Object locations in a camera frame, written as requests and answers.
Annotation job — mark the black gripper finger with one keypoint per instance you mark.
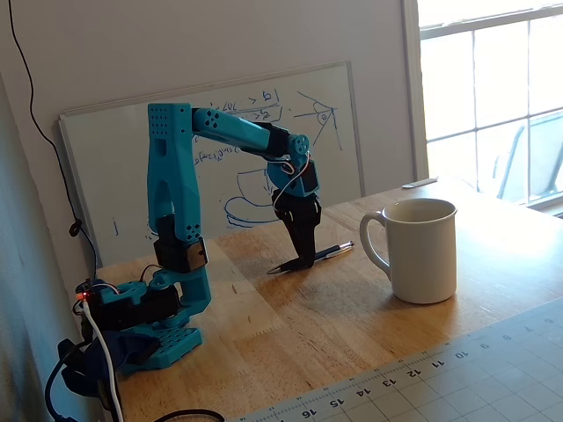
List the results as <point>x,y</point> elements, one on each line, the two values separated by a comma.
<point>300,242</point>
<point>313,228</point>

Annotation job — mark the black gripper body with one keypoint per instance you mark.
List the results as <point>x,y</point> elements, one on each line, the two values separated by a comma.
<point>301,218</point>

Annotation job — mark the blue ballpoint pen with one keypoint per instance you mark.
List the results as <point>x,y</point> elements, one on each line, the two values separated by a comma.
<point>332,251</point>

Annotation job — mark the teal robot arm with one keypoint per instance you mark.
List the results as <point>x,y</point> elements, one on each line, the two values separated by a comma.
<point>171,176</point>

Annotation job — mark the white ceramic mug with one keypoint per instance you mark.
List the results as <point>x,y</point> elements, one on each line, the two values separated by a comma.
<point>422,255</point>

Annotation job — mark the small white strip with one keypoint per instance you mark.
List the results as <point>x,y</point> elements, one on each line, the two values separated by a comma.
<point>420,183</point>

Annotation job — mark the whiteboard with blue drawings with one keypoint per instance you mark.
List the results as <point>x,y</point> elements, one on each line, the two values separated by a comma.
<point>246,105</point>

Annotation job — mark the blue black bar clamp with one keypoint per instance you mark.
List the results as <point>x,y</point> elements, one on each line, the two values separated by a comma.
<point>127,347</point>

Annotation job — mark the grey gridded cutting mat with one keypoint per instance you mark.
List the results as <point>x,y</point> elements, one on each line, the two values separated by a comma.
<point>462,387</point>

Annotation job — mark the white framed window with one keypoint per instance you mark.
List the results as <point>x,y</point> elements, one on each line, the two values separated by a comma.
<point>488,88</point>

